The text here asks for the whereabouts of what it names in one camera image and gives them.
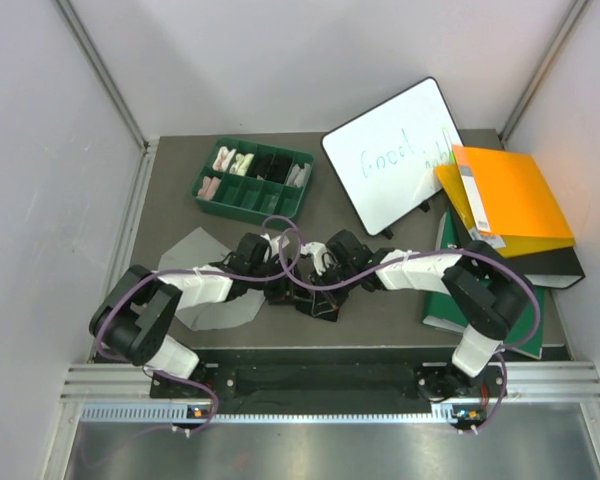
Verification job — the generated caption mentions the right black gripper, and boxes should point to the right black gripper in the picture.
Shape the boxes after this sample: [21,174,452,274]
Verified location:
[310,262,360,314]

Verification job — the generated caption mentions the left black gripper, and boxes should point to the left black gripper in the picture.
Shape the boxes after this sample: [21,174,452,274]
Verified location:
[248,257,313,306]

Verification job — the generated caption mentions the black underwear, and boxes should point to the black underwear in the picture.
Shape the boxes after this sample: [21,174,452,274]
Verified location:
[294,291,340,322]
[250,154,292,184]

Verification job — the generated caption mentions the grey underwear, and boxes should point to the grey underwear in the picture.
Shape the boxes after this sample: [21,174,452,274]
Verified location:
[158,227,264,331]

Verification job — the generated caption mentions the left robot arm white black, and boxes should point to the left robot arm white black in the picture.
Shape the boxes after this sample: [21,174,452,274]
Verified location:
[89,234,289,397]

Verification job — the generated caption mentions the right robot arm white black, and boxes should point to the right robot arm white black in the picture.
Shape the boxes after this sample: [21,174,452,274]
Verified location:
[300,230,541,396]

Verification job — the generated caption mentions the black rolled underwear in tray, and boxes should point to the black rolled underwear in tray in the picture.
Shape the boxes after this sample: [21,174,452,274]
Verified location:
[250,154,292,184]

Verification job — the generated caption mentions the green compartment tray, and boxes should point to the green compartment tray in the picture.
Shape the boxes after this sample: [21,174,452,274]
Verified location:
[191,137,314,230]

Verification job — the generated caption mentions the pink rolled socks bottom-left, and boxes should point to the pink rolled socks bottom-left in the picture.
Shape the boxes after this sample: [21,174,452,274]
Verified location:
[197,176,221,201]

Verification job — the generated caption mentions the grey rolled socks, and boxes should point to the grey rolled socks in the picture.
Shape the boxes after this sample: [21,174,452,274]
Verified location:
[285,163,311,188]

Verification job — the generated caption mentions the cream rolled socks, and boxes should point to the cream rolled socks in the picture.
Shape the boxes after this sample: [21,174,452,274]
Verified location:
[229,153,254,176]

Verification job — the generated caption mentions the green binder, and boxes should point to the green binder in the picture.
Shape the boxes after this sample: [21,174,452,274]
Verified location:
[422,207,545,359]

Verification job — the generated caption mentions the pink rolled socks top-left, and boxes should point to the pink rolled socks top-left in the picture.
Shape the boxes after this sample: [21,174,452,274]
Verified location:
[212,146,236,172]

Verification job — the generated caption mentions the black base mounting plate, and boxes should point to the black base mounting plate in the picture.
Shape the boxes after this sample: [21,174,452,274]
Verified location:
[149,363,511,400]

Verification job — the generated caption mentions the orange binder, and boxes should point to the orange binder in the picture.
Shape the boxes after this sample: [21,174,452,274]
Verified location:
[435,145,575,258]

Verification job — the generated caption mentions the black binder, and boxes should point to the black binder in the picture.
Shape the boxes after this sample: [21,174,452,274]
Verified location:
[450,207,586,289]

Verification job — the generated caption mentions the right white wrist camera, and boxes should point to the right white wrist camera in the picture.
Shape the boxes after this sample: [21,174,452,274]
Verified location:
[301,242,336,275]

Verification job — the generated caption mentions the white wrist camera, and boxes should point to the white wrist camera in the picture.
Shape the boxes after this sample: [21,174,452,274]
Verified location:
[261,233,290,260]
[301,242,336,275]

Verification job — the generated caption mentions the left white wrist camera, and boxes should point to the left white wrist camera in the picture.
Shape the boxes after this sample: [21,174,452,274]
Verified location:
[261,233,290,260]

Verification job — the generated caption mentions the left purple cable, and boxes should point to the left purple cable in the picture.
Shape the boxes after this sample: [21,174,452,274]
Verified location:
[93,215,302,435]

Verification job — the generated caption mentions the purple cable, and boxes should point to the purple cable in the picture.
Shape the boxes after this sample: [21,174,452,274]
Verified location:
[281,227,541,434]
[93,215,302,435]

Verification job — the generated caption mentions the white whiteboard black frame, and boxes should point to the white whiteboard black frame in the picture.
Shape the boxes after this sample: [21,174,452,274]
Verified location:
[321,76,463,236]

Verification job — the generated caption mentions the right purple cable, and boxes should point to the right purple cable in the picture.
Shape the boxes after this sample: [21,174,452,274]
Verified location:
[281,227,541,434]

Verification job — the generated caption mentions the white slotted cable duct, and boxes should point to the white slotted cable duct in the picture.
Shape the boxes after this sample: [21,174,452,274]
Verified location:
[81,403,478,424]

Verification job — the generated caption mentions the aluminium frame rail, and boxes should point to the aluminium frame rail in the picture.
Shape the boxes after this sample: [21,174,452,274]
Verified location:
[52,0,149,151]

